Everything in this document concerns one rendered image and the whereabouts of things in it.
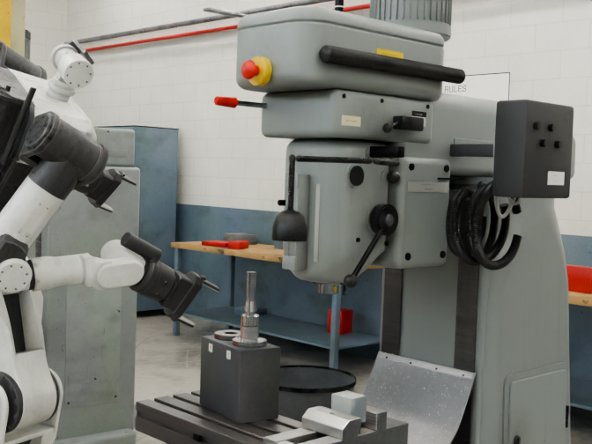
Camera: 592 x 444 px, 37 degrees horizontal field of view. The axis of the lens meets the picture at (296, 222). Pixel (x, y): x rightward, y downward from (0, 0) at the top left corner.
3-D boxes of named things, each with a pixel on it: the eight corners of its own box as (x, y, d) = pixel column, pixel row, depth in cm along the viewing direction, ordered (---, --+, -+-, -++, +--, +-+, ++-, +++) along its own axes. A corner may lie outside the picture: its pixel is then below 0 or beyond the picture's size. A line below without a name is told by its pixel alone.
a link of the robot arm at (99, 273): (144, 284, 197) (85, 293, 190) (130, 268, 204) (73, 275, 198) (145, 259, 195) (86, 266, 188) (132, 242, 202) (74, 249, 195)
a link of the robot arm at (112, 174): (99, 215, 249) (68, 200, 240) (88, 196, 255) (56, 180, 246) (128, 182, 247) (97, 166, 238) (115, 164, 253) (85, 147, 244)
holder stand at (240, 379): (237, 424, 220) (240, 345, 219) (198, 403, 239) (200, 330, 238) (278, 418, 227) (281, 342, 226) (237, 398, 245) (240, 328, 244)
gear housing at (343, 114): (335, 136, 181) (336, 87, 181) (257, 136, 199) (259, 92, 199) (434, 144, 204) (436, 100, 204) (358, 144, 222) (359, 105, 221)
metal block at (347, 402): (350, 425, 193) (351, 399, 192) (330, 419, 197) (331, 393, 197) (366, 422, 196) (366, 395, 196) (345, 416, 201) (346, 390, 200)
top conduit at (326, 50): (330, 62, 173) (330, 43, 173) (315, 62, 176) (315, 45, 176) (465, 84, 204) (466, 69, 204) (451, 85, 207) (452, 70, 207)
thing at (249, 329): (237, 338, 228) (238, 317, 228) (253, 337, 231) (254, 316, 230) (245, 342, 224) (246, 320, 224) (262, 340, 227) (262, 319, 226)
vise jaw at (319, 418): (342, 440, 186) (343, 422, 186) (301, 426, 195) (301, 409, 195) (360, 435, 190) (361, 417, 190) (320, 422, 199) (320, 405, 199)
